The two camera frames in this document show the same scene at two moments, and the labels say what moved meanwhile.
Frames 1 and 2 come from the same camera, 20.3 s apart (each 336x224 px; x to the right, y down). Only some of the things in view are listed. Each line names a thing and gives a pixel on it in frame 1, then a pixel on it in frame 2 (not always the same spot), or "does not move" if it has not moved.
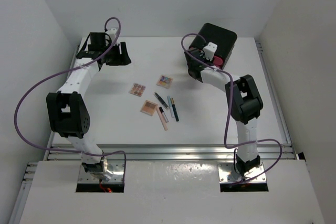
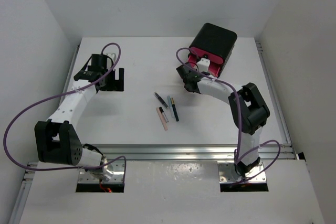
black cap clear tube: x=163 y=115 does not move
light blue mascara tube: x=170 y=106 does not move
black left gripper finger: x=124 y=59 → x=119 y=84
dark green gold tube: x=175 y=110 does not move
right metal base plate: x=258 y=175 does not move
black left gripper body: x=112 y=57 → x=109 y=82
